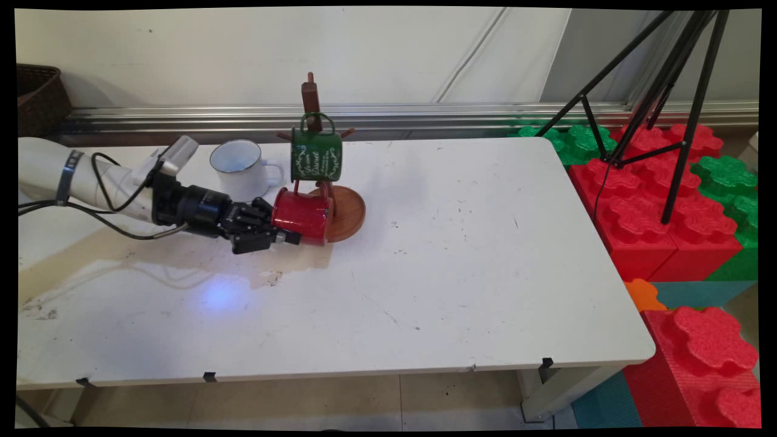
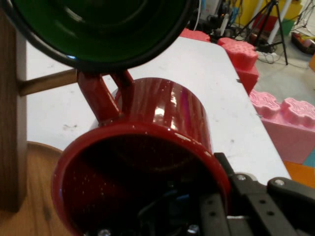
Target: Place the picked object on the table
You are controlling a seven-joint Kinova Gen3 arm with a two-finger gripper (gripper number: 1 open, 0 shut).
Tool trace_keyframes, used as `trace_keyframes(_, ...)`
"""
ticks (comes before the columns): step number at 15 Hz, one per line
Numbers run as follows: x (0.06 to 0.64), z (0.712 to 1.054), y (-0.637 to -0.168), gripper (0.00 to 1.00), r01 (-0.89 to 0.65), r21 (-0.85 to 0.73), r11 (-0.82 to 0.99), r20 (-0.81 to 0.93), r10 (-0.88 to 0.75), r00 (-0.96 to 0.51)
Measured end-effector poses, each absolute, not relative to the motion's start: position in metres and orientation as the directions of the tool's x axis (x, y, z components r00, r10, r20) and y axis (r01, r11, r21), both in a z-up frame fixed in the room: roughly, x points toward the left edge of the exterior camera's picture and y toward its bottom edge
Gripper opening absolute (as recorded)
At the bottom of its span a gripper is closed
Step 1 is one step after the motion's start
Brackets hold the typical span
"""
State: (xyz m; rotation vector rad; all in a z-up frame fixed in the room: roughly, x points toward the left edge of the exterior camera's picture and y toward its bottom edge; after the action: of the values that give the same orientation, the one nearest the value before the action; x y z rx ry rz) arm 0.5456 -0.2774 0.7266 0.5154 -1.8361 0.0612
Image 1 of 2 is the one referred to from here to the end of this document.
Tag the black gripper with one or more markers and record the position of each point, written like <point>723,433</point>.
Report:
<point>212,212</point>

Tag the red enamel mug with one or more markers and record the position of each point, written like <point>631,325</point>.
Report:
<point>303,218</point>

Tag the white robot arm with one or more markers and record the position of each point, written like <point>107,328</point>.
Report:
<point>42,170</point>

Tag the white enamel mug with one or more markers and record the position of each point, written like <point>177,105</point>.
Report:
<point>240,176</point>

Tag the green enamel mug with lettering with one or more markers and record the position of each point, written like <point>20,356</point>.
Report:
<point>315,158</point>

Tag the wooden mug tree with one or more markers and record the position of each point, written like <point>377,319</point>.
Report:
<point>311,97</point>

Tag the dark wicker basket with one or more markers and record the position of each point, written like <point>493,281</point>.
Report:
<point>39,103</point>

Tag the white table leg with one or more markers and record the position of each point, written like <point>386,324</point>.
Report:
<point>546,394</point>

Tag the green foam block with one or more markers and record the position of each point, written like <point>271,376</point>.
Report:
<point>583,142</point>
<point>725,176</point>

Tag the large red foam block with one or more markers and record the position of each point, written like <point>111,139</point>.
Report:
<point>637,243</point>

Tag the orange foam piece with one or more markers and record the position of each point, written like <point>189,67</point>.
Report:
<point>642,294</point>

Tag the teal foam block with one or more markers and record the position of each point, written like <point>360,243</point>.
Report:
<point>607,403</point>

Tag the black tripod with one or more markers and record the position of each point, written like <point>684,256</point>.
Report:
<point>694,118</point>

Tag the pinkish red bumpy foam block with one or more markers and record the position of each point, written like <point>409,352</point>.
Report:
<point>698,364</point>

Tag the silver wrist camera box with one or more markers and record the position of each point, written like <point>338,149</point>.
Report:
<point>181,152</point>

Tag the aluminium wall rail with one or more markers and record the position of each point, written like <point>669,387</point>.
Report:
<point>182,118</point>

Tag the white wall conduit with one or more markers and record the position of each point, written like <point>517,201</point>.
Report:
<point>470,56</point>

